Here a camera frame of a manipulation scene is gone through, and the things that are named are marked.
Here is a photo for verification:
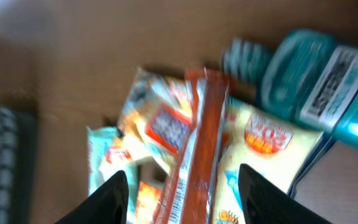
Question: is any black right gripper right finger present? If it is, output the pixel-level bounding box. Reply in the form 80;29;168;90
238;164;330;224

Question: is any light blue wipes pack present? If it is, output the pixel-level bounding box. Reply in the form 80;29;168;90
88;126;139;223

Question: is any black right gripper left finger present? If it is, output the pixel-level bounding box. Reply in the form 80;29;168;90
56;170;129;224

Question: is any cream chips snack bag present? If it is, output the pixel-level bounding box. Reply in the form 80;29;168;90
119;69;323;223

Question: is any grey plastic mesh basket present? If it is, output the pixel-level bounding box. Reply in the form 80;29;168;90
0;106;38;224

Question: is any orange small snack box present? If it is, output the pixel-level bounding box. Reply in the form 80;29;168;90
135;180;163;224

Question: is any blue mouthwash bottle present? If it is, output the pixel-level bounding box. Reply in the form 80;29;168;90
221;29;358;148

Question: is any red Top snack wrapper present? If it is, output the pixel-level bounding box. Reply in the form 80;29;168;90
153;68;229;224

